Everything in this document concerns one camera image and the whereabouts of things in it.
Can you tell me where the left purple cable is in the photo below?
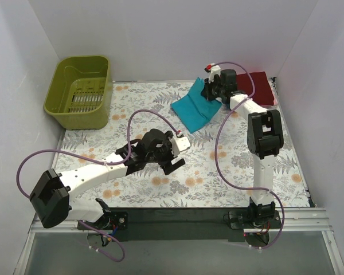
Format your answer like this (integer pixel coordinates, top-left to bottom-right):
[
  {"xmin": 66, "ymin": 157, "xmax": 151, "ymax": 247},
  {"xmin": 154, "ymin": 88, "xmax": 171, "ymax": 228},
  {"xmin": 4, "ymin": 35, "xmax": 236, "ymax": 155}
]
[{"xmin": 16, "ymin": 109, "xmax": 184, "ymax": 263}]

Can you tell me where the aluminium frame rail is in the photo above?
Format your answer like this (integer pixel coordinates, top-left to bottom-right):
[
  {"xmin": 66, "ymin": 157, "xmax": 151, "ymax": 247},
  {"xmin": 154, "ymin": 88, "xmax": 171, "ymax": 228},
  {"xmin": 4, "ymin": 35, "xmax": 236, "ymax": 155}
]
[{"xmin": 29, "ymin": 207, "xmax": 333, "ymax": 233}]

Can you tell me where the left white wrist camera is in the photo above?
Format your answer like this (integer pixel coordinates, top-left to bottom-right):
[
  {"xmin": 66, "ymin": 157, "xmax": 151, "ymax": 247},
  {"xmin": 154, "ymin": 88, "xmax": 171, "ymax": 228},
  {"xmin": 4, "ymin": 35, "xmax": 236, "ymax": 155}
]
[{"xmin": 170, "ymin": 131, "xmax": 191, "ymax": 157}]

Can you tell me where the floral patterned table mat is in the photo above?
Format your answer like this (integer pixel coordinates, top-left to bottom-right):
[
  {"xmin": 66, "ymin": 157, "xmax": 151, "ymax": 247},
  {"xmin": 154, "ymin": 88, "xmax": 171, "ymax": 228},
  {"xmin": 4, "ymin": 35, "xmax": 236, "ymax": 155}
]
[{"xmin": 53, "ymin": 81, "xmax": 312, "ymax": 209}]

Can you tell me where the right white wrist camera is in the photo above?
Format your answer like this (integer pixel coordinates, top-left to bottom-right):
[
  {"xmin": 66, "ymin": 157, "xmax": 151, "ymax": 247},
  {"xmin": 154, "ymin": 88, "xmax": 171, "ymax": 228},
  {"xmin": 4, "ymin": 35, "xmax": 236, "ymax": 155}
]
[{"xmin": 204, "ymin": 64, "xmax": 221, "ymax": 83}]

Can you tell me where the teal t shirt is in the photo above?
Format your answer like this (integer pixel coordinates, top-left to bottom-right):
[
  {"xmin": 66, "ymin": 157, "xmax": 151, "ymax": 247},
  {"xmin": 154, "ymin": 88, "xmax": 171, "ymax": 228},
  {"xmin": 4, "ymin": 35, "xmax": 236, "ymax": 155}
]
[{"xmin": 171, "ymin": 77, "xmax": 221, "ymax": 133}]

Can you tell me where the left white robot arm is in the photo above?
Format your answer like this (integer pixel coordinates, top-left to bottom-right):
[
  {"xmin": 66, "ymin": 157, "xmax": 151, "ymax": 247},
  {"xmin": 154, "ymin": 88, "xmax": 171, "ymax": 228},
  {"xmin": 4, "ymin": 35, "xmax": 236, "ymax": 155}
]
[{"xmin": 29, "ymin": 129, "xmax": 190, "ymax": 229}]

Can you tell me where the purple cable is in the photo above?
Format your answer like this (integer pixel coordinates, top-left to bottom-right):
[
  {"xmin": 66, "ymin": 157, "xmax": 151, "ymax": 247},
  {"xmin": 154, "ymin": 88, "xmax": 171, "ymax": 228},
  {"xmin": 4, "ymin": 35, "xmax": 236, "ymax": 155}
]
[
  {"xmin": 208, "ymin": 61, "xmax": 286, "ymax": 250},
  {"xmin": 16, "ymin": 109, "xmax": 184, "ymax": 263}
]

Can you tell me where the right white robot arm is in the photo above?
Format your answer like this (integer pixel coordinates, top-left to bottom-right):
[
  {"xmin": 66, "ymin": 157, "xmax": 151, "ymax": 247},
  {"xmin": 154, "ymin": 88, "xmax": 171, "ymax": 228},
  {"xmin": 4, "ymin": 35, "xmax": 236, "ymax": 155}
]
[{"xmin": 201, "ymin": 64, "xmax": 284, "ymax": 228}]

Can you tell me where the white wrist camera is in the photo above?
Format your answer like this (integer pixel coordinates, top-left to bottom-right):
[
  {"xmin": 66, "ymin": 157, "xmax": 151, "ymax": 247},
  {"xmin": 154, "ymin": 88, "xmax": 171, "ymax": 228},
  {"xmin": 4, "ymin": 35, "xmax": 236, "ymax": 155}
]
[
  {"xmin": 204, "ymin": 64, "xmax": 221, "ymax": 83},
  {"xmin": 170, "ymin": 131, "xmax": 191, "ymax": 157}
]

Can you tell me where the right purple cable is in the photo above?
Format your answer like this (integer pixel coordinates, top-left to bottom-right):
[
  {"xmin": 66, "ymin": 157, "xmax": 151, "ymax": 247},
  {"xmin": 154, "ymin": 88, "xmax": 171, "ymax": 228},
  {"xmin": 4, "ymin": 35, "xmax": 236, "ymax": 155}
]
[{"xmin": 208, "ymin": 61, "xmax": 286, "ymax": 250}]

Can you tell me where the pink folded t shirt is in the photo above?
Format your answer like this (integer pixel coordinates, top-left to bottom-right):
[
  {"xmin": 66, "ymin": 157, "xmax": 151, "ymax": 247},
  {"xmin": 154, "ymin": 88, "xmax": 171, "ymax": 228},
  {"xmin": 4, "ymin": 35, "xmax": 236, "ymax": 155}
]
[{"xmin": 264, "ymin": 86, "xmax": 278, "ymax": 107}]

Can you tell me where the dark red folded t shirt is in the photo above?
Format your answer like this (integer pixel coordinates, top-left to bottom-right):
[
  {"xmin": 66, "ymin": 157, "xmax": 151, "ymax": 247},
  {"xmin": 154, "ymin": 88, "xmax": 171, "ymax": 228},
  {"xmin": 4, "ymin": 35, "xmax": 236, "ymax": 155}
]
[{"xmin": 237, "ymin": 72, "xmax": 277, "ymax": 107}]

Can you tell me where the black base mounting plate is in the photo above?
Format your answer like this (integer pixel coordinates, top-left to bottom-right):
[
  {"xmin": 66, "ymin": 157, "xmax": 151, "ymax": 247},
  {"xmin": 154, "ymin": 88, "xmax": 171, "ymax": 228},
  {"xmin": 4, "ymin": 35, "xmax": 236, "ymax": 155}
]
[{"xmin": 76, "ymin": 207, "xmax": 283, "ymax": 243}]

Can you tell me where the olive green plastic basket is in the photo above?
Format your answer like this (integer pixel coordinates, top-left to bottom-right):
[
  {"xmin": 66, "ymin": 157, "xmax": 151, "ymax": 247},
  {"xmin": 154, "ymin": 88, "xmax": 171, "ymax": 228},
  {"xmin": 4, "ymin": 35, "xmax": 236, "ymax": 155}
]
[{"xmin": 44, "ymin": 56, "xmax": 113, "ymax": 130}]

